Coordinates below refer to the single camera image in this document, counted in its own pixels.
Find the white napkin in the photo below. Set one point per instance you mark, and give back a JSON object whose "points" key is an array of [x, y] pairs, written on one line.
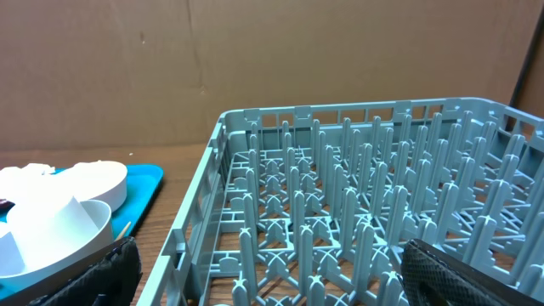
{"points": [[12, 175]]}

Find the white paper cup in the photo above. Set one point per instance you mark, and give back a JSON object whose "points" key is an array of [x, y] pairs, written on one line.
{"points": [[50, 229]]}

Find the wooden chopstick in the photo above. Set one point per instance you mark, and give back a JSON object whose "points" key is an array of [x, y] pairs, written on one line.
{"points": [[123, 231]]}

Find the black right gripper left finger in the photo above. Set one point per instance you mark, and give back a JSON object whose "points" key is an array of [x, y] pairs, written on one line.
{"points": [[112, 280]]}

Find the grey dish rack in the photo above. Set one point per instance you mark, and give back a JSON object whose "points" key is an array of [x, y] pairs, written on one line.
{"points": [[316, 204]]}

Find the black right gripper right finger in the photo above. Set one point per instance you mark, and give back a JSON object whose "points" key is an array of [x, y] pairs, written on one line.
{"points": [[432, 277]]}

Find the grey green bowl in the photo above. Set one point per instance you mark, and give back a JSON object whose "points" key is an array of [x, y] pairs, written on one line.
{"points": [[15, 276]]}

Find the teal plastic tray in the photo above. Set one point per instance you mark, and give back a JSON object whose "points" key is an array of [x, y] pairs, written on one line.
{"points": [[142, 183]]}

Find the white round bowl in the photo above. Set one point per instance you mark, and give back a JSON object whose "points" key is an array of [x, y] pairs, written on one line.
{"points": [[97, 180]]}

